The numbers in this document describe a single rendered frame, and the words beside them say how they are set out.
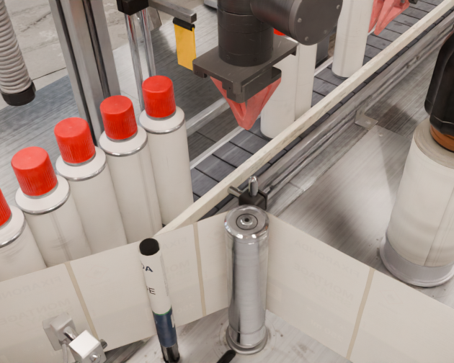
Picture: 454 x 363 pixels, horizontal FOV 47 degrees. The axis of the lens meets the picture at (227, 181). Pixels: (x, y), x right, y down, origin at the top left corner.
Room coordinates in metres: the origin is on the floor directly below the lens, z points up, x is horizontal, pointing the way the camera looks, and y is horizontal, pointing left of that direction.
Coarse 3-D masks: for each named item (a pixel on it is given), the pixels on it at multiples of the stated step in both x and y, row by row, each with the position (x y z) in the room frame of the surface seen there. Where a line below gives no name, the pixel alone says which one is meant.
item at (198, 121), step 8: (336, 24) 0.82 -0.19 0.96; (216, 104) 0.60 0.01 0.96; (224, 104) 0.61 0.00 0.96; (200, 112) 0.58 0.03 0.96; (208, 112) 0.58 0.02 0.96; (216, 112) 0.59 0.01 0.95; (192, 120) 0.57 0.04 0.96; (200, 120) 0.57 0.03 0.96; (208, 120) 0.58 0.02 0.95; (192, 128) 0.56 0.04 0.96
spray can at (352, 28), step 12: (348, 0) 0.78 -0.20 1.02; (360, 0) 0.77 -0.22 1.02; (372, 0) 0.78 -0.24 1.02; (348, 12) 0.78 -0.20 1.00; (360, 12) 0.77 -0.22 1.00; (348, 24) 0.78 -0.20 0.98; (360, 24) 0.78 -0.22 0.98; (336, 36) 0.80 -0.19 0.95; (348, 36) 0.78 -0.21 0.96; (360, 36) 0.78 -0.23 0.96; (336, 48) 0.79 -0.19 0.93; (348, 48) 0.78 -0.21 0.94; (360, 48) 0.78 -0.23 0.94; (336, 60) 0.79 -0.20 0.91; (348, 60) 0.78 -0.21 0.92; (360, 60) 0.78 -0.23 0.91; (336, 72) 0.79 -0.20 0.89; (348, 72) 0.77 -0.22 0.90
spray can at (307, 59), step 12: (300, 48) 0.66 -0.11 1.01; (312, 48) 0.66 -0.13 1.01; (300, 60) 0.66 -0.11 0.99; (312, 60) 0.67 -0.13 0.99; (300, 72) 0.66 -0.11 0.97; (312, 72) 0.67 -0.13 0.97; (300, 84) 0.66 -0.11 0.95; (312, 84) 0.67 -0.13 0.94; (300, 96) 0.66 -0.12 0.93; (300, 108) 0.66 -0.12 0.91
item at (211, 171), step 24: (432, 0) 1.07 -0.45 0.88; (408, 24) 0.96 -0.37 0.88; (432, 24) 0.96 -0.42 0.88; (384, 48) 0.88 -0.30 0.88; (408, 48) 0.88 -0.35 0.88; (312, 96) 0.73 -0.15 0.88; (240, 144) 0.61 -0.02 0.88; (264, 144) 0.61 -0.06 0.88; (288, 144) 0.61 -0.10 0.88; (192, 168) 0.56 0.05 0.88; (216, 168) 0.56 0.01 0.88; (264, 168) 0.56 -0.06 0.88; (192, 192) 0.51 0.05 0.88
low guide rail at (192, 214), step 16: (448, 0) 0.99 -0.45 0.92; (432, 16) 0.93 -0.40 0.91; (416, 32) 0.88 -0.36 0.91; (400, 48) 0.84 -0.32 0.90; (368, 64) 0.77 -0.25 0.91; (352, 80) 0.72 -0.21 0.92; (336, 96) 0.68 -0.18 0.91; (320, 112) 0.65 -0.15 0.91; (288, 128) 0.60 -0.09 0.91; (304, 128) 0.62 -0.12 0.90; (272, 144) 0.57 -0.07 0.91; (256, 160) 0.54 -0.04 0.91; (240, 176) 0.51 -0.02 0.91; (208, 192) 0.48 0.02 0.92; (224, 192) 0.48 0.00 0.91; (192, 208) 0.45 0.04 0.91; (208, 208) 0.46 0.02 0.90; (176, 224) 0.42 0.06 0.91
